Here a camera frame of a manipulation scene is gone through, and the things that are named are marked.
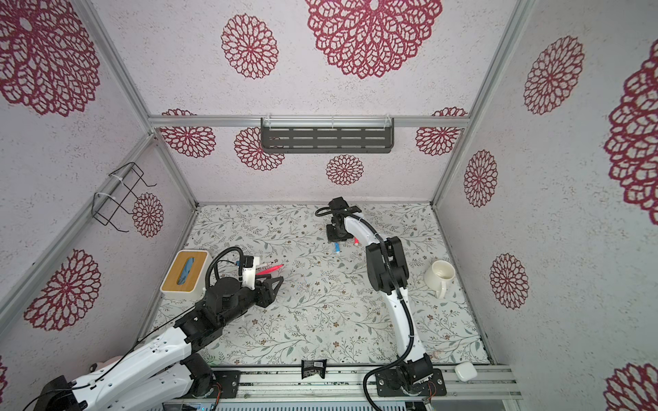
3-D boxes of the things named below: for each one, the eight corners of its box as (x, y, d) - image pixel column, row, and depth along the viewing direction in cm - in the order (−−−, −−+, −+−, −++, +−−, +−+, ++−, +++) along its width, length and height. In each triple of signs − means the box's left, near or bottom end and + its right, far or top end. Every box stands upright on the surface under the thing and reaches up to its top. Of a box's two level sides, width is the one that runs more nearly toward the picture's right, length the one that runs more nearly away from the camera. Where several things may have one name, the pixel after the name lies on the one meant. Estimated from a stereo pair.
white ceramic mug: (429, 300, 93) (437, 290, 86) (421, 271, 100) (428, 259, 94) (452, 300, 93) (461, 290, 86) (442, 271, 100) (450, 259, 94)
